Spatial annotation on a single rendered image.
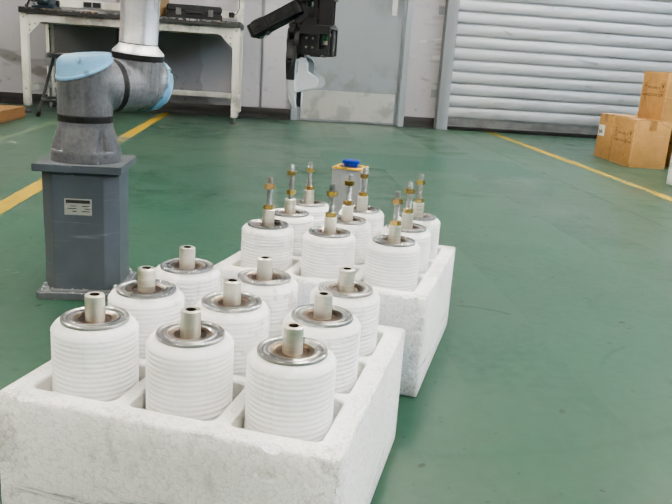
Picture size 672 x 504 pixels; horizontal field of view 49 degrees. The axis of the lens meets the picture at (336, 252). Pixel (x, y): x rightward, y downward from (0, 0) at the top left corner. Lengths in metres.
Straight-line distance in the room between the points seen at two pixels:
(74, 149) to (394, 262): 0.76
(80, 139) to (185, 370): 0.95
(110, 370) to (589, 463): 0.71
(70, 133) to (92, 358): 0.90
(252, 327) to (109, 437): 0.21
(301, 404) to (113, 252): 1.00
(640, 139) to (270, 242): 3.95
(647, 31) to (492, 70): 1.40
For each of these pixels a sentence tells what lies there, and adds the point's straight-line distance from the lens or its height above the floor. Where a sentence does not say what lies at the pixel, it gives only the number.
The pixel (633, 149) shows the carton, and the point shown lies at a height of 0.12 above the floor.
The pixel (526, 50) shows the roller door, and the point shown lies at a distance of 6.82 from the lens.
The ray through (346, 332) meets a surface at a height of 0.25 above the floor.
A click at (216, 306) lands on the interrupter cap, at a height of 0.25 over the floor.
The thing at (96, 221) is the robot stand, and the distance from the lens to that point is 1.67.
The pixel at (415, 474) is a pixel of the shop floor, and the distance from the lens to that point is 1.08.
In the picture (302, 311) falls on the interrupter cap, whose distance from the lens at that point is 0.90.
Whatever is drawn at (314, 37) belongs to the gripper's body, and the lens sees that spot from 1.40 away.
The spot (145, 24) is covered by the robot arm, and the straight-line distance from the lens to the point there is 1.75.
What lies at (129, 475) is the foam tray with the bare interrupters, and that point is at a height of 0.11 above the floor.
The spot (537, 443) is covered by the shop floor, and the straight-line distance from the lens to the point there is 1.21.
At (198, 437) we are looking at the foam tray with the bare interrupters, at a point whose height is 0.18.
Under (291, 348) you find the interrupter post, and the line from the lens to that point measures 0.78.
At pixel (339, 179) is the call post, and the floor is 0.29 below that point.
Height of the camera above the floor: 0.56
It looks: 15 degrees down
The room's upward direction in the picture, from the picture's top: 4 degrees clockwise
